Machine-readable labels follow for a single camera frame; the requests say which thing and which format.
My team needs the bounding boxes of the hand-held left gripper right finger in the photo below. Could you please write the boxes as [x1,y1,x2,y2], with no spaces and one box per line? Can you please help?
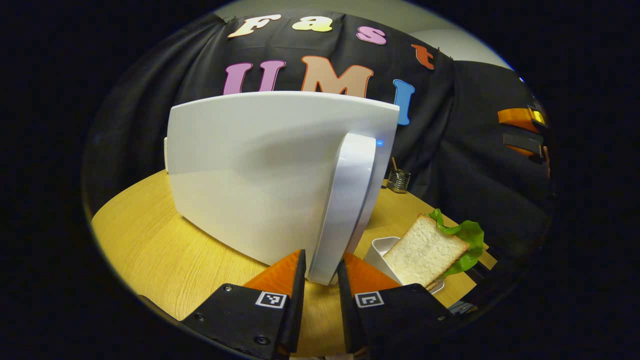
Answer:
[337,252,463,355]

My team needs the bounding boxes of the glass cup with stick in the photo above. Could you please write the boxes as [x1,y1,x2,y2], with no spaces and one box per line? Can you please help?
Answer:
[386,157,412,194]

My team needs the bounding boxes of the white bread slice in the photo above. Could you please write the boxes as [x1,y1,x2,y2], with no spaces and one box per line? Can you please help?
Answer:
[382,213,471,290]

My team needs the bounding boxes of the white microwave oven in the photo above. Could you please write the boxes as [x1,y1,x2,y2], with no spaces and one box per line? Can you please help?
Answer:
[164,90,401,286]

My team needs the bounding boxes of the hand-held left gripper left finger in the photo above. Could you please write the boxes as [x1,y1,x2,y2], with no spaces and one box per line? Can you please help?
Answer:
[180,249,307,360]

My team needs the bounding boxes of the white plastic tray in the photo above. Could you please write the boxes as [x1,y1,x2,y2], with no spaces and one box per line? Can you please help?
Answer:
[364,236,446,296]

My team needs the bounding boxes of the green lettuce leaf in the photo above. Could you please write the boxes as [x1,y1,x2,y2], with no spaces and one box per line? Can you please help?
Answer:
[429,208,485,278]

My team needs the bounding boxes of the black backdrop cloth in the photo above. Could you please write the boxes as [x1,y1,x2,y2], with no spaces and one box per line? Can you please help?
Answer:
[82,10,556,261]

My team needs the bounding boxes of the black flat device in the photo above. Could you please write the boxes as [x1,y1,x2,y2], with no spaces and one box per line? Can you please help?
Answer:
[467,260,501,285]

